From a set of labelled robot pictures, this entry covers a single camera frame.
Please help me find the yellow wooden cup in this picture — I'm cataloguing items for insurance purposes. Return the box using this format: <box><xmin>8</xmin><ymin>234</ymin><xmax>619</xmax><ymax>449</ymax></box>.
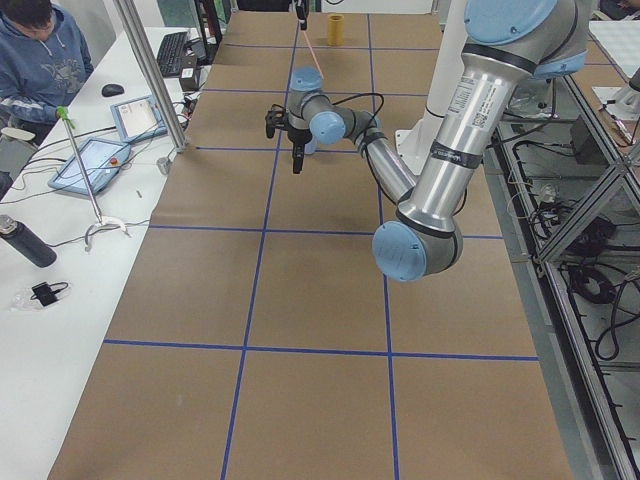
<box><xmin>327</xmin><ymin>13</ymin><xmax>345</xmax><ymax>47</ymax></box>

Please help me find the small black device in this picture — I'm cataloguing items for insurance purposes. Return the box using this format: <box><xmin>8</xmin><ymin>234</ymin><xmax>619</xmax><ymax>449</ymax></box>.
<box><xmin>31</xmin><ymin>282</ymin><xmax>69</xmax><ymax>307</ymax></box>

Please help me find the pink chopstick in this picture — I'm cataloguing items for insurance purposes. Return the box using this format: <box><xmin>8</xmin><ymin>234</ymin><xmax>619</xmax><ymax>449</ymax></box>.
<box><xmin>301</xmin><ymin>27</ymin><xmax>325</xmax><ymax>80</ymax></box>

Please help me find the metal rod stand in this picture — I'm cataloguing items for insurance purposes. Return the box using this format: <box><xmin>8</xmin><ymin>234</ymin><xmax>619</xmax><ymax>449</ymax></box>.
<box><xmin>56</xmin><ymin>105</ymin><xmax>132</xmax><ymax>252</ymax></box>

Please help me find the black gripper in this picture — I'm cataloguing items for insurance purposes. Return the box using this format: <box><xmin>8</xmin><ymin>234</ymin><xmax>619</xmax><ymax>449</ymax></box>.
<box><xmin>295</xmin><ymin>0</ymin><xmax>307</xmax><ymax>28</ymax></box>
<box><xmin>287</xmin><ymin>126</ymin><xmax>311</xmax><ymax>174</ymax></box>

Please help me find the aluminium frame post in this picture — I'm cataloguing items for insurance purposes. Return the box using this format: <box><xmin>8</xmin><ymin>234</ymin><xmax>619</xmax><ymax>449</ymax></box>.
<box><xmin>113</xmin><ymin>0</ymin><xmax>187</xmax><ymax>153</ymax></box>

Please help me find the person in blue hoodie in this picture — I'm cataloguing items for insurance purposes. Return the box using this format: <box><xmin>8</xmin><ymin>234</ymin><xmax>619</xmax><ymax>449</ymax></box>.
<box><xmin>1</xmin><ymin>1</ymin><xmax>94</xmax><ymax>144</ymax></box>

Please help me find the blue teach pendant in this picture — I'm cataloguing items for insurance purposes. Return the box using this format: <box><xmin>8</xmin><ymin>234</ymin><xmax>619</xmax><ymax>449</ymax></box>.
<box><xmin>110</xmin><ymin>95</ymin><xmax>167</xmax><ymax>144</ymax></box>
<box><xmin>48</xmin><ymin>137</ymin><xmax>131</xmax><ymax>196</ymax></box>

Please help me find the black box on desk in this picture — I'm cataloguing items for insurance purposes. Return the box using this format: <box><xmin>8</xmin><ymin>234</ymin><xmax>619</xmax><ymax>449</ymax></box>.
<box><xmin>179</xmin><ymin>66</ymin><xmax>200</xmax><ymax>92</ymax></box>

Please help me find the white camera stand column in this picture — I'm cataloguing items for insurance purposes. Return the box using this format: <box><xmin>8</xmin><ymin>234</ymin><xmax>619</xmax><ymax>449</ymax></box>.
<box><xmin>395</xmin><ymin>0</ymin><xmax>467</xmax><ymax>175</ymax></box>

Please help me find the near blue teach pendant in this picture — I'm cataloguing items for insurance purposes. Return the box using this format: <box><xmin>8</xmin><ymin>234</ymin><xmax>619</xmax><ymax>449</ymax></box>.
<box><xmin>48</xmin><ymin>137</ymin><xmax>131</xmax><ymax>196</ymax></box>

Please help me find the far blue teach pendant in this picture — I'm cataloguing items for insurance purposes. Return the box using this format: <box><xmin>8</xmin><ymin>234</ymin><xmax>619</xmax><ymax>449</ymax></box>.
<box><xmin>110</xmin><ymin>95</ymin><xmax>167</xmax><ymax>144</ymax></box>

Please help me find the black keyboard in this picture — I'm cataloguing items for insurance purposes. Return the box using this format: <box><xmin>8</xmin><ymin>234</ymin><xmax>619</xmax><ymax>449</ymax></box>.
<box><xmin>156</xmin><ymin>31</ymin><xmax>189</xmax><ymax>78</ymax></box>

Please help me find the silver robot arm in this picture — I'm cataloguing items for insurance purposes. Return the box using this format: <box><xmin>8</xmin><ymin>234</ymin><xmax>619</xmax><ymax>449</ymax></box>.
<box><xmin>266</xmin><ymin>1</ymin><xmax>593</xmax><ymax>282</ymax></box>

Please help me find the light blue cup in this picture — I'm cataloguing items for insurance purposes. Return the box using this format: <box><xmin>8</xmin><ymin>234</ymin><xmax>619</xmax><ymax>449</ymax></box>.
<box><xmin>304</xmin><ymin>138</ymin><xmax>317</xmax><ymax>155</ymax></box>

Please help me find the black water bottle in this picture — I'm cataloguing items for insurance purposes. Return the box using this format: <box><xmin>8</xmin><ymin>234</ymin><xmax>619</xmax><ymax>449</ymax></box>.
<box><xmin>1</xmin><ymin>214</ymin><xmax>57</xmax><ymax>268</ymax></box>

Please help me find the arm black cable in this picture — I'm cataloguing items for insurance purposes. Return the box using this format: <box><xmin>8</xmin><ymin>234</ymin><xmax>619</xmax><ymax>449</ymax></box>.
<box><xmin>329</xmin><ymin>92</ymin><xmax>386</xmax><ymax>146</ymax></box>

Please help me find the black computer mouse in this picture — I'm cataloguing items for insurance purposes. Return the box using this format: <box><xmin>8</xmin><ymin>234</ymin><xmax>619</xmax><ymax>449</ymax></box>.
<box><xmin>101</xmin><ymin>83</ymin><xmax>124</xmax><ymax>98</ymax></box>

